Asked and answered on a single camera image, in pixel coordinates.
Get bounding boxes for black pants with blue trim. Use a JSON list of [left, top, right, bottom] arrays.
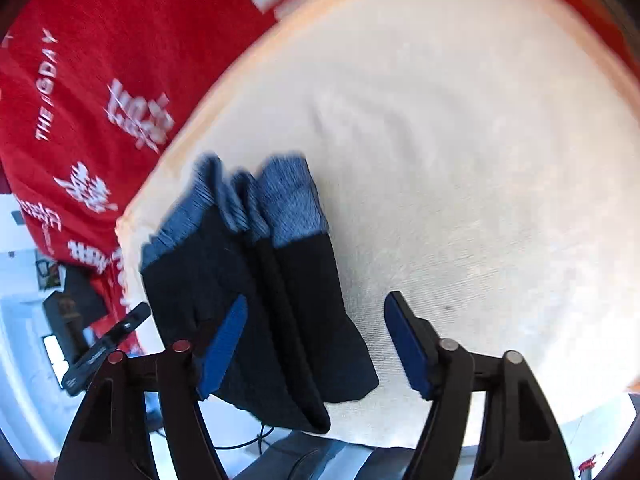
[[140, 154, 378, 434]]

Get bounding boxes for black garment on sofa edge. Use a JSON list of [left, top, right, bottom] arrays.
[[43, 264, 107, 328]]

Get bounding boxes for white stool with red stickers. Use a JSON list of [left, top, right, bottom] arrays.
[[577, 453, 603, 479]]

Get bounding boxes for person's right grey trouser leg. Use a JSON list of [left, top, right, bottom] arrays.
[[355, 448, 413, 480]]

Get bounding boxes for cream cushion cloth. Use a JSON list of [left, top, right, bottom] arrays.
[[116, 0, 639, 448]]

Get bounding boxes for red blanket with white characters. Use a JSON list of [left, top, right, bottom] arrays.
[[0, 0, 640, 356]]

